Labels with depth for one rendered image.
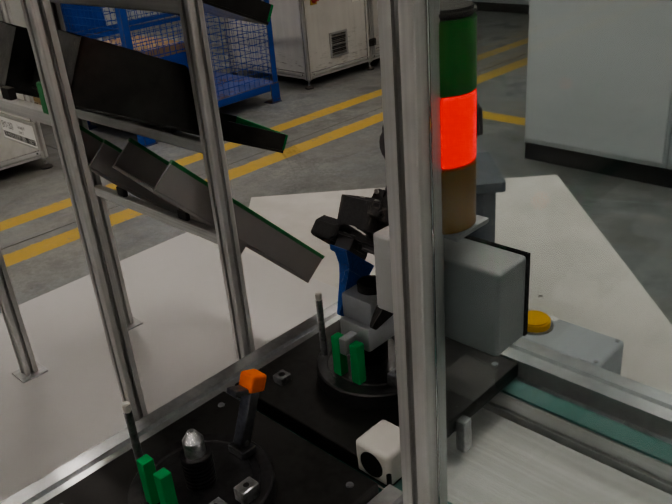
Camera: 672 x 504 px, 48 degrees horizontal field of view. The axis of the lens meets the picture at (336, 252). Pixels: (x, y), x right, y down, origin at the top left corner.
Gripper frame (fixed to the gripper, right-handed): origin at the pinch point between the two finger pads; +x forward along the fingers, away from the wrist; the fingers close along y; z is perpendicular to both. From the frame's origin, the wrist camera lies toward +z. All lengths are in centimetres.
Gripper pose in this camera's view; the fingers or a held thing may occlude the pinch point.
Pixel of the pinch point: (368, 293)
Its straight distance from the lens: 83.6
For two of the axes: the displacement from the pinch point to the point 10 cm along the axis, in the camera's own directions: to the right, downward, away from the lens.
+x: -3.9, 9.1, -0.9
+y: 7.3, 2.5, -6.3
